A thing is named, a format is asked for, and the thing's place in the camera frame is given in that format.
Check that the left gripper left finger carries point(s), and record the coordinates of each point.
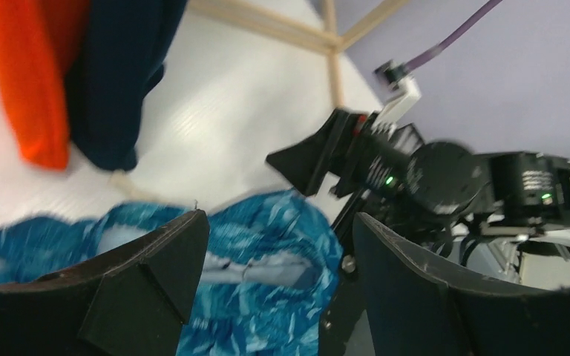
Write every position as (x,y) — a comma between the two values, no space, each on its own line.
(132,300)

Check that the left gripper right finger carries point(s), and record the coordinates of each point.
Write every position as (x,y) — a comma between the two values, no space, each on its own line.
(419,303)

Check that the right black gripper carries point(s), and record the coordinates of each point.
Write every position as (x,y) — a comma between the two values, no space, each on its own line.
(356,147)

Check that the blue patterned shorts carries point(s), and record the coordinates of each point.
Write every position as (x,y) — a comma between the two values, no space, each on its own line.
(269,271)

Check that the navy shorts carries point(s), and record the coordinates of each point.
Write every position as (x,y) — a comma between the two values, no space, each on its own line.
(122,60)

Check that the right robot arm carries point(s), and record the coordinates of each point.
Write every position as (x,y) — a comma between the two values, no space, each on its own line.
(432,193)

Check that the orange shorts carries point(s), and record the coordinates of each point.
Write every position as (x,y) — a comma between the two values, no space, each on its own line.
(39,42)

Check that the wooden clothes rack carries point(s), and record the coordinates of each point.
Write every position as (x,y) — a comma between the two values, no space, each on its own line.
(324,40)

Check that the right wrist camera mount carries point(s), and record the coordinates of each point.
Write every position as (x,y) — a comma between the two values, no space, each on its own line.
(404,93)

